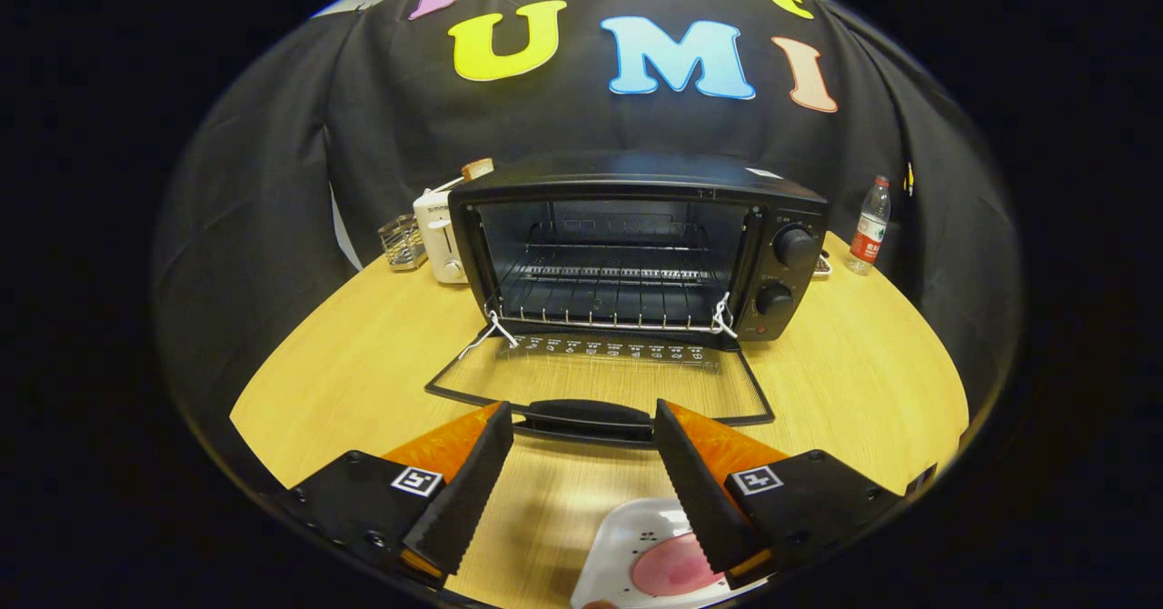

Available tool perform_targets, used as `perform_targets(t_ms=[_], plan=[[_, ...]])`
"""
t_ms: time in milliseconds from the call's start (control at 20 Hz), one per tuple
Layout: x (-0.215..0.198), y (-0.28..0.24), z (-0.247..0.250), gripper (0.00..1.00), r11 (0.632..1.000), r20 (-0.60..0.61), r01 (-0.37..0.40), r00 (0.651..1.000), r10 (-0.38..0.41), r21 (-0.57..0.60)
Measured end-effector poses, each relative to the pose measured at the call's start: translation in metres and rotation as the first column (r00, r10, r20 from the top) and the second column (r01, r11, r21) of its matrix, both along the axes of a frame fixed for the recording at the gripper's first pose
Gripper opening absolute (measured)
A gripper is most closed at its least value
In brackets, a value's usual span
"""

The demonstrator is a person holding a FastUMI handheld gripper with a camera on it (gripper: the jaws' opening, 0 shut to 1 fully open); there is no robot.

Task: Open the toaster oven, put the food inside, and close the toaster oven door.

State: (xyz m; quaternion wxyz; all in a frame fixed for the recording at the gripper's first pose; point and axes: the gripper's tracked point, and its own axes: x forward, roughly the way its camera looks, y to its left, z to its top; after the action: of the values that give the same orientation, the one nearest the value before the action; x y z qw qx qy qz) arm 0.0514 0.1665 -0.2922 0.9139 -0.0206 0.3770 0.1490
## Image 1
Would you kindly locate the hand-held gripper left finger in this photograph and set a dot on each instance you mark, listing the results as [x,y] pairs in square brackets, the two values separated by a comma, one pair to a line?
[468,491]

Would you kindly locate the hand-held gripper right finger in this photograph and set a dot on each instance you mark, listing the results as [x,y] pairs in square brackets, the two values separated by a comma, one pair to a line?
[695,491]

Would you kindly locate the white square plate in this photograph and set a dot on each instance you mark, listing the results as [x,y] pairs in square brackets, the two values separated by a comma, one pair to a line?
[627,536]

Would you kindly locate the pink ham slice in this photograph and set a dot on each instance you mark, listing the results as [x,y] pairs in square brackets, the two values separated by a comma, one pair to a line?
[668,568]

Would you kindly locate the black toaster oven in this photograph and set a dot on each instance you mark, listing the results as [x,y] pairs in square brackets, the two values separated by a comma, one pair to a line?
[636,173]

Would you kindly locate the metal oven rack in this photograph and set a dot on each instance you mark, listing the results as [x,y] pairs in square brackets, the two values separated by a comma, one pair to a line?
[618,274]

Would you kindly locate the white bread toaster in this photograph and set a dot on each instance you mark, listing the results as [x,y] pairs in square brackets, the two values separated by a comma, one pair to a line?
[441,245]

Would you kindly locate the white divided bean dish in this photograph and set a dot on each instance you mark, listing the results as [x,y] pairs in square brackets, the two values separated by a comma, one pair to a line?
[822,268]

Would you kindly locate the clear plastic water bottle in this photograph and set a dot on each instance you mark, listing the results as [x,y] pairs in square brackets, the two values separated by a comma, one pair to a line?
[870,227]

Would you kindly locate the brown bread slice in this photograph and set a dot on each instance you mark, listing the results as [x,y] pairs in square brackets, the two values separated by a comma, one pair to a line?
[477,169]

